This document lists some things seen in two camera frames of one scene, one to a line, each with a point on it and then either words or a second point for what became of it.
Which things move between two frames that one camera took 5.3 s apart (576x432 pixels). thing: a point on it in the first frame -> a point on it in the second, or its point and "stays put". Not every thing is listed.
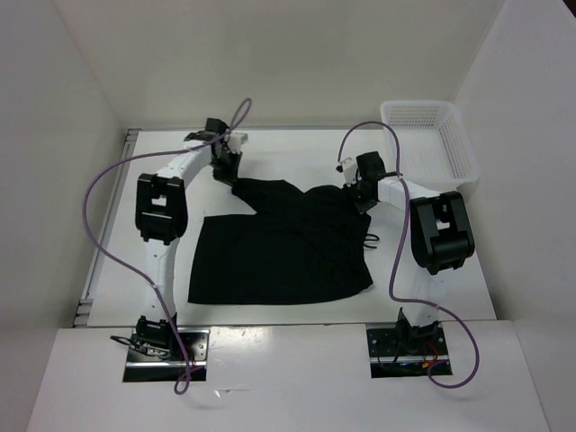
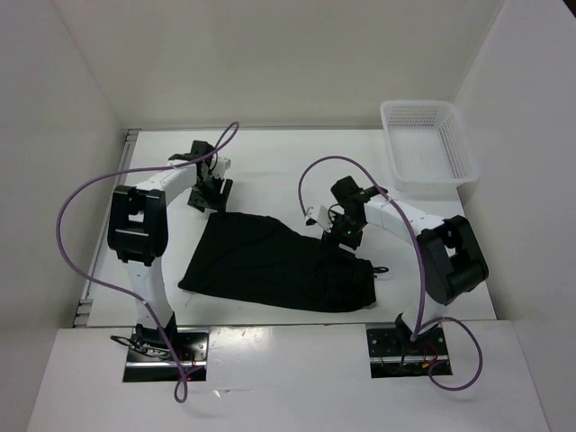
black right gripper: [362, 207] -> [333, 237]
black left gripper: [229, 176] -> [217, 202]
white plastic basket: [435, 148] stays put
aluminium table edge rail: [84, 310] stays put
